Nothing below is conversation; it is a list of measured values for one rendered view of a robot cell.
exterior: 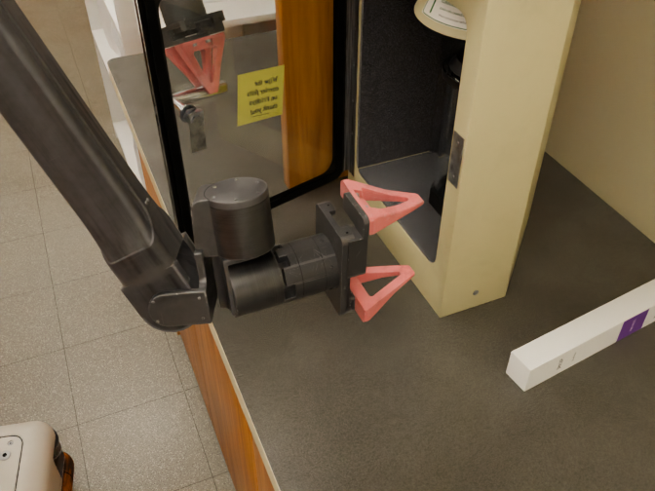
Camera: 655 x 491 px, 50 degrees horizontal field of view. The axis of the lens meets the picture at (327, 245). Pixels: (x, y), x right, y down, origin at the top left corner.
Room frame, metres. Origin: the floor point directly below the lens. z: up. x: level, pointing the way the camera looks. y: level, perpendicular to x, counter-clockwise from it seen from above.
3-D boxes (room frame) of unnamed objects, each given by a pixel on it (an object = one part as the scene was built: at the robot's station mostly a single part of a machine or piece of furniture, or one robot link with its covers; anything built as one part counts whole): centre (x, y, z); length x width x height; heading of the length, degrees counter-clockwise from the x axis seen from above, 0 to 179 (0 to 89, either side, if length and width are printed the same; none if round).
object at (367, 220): (0.54, -0.05, 1.24); 0.09 x 0.07 x 0.07; 113
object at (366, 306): (0.53, -0.05, 1.17); 0.09 x 0.07 x 0.07; 113
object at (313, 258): (0.51, 0.02, 1.20); 0.07 x 0.07 x 0.10; 23
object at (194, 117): (0.79, 0.17, 1.18); 0.02 x 0.02 x 0.06; 38
